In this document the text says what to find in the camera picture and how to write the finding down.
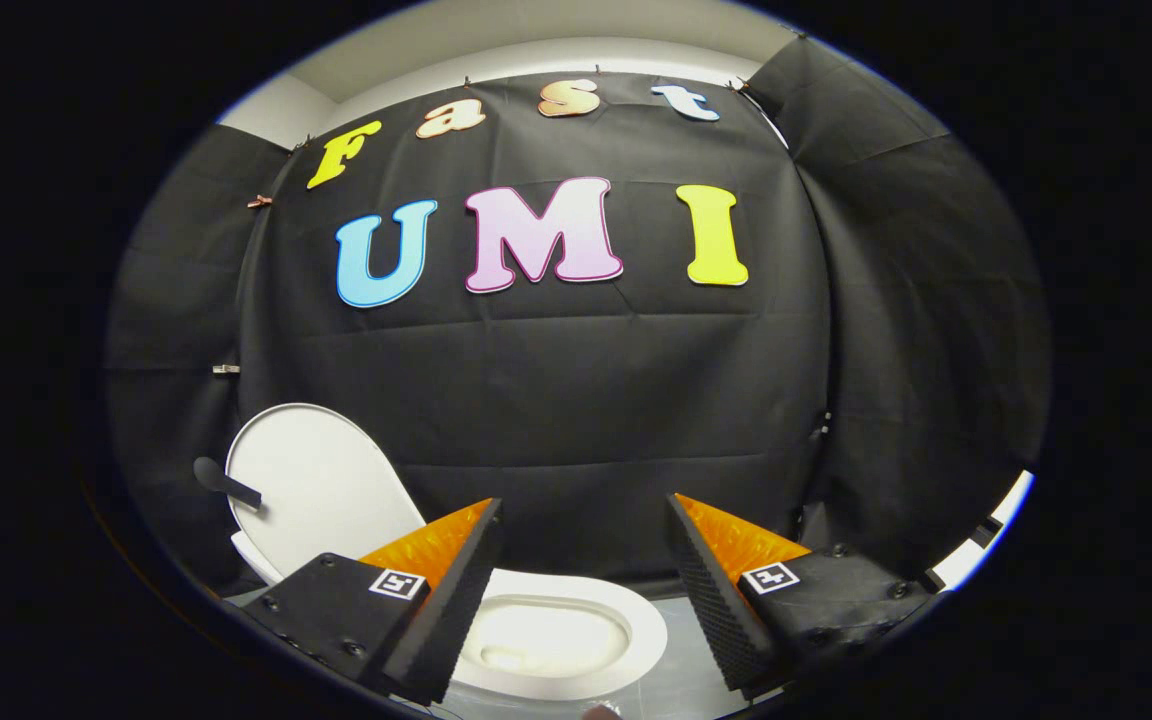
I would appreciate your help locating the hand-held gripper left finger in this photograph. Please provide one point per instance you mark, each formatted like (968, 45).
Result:
(461, 600)

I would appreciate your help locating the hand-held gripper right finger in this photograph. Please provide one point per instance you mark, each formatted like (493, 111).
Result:
(711, 605)

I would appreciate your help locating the white toilet lid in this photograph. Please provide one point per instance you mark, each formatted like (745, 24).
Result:
(316, 480)

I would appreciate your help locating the white ceramic toilet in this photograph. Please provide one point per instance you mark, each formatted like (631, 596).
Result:
(636, 620)

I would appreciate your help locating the black backdrop cloth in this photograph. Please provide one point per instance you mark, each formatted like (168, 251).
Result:
(556, 400)

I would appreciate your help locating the white black striped panel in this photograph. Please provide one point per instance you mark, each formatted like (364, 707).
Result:
(1011, 512)

